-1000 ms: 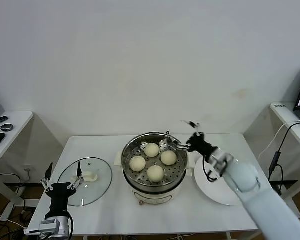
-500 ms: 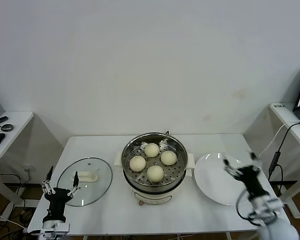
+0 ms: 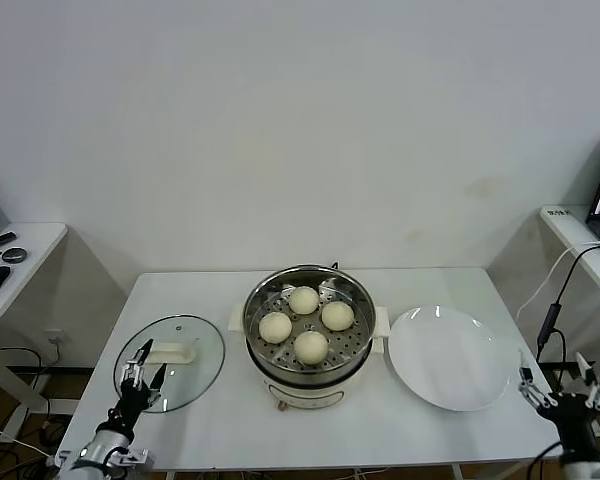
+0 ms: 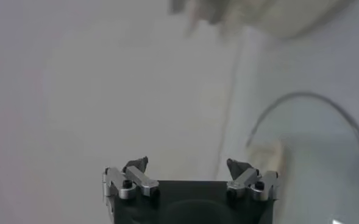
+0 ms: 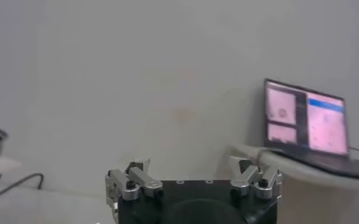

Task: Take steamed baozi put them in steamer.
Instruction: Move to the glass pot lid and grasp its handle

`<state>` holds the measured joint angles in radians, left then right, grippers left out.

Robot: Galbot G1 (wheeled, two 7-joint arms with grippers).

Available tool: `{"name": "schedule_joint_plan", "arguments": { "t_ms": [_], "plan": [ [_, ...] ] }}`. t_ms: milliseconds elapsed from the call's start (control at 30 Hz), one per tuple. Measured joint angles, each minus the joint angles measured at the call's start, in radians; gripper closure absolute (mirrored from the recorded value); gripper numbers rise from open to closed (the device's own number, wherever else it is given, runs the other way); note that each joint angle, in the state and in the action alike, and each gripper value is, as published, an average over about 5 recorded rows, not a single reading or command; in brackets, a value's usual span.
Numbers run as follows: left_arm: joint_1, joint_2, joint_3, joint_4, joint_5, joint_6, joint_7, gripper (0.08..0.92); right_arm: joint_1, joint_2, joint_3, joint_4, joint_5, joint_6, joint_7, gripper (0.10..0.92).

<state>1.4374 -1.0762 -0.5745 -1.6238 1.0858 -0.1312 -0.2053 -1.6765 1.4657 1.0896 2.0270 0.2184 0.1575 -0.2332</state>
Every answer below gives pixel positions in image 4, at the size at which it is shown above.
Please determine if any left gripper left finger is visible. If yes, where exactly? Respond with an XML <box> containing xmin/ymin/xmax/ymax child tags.
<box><xmin>102</xmin><ymin>156</ymin><xmax>161</xmax><ymax>208</ymax></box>

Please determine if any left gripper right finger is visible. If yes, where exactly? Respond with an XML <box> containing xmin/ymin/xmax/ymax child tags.
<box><xmin>226</xmin><ymin>158</ymin><xmax>280</xmax><ymax>202</ymax></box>

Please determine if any glass lid with white handle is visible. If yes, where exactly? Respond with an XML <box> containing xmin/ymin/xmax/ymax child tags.
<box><xmin>244</xmin><ymin>90</ymin><xmax>359</xmax><ymax>224</ymax></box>

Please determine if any white electric cooker base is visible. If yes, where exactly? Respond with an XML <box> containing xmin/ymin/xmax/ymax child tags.
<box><xmin>168</xmin><ymin>0</ymin><xmax>355</xmax><ymax>40</ymax></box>

